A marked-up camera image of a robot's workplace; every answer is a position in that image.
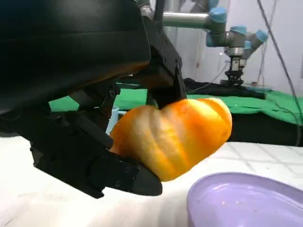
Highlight black cable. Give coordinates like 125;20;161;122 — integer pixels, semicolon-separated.
257;0;303;147

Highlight lilac plate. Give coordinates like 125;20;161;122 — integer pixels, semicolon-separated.
186;172;303;227

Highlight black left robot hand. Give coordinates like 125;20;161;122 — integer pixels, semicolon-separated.
0;0;187;199

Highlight green cloth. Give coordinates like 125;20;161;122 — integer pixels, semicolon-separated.
48;81;303;126

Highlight black cloth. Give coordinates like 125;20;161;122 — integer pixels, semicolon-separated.
226;111;303;148

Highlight black upright pole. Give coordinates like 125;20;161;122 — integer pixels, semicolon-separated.
153;0;166;34

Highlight black fabric pile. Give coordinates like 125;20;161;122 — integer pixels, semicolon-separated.
184;77;267;100

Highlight orange white toy bread roll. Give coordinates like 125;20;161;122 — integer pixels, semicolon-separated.
109;98;233;182

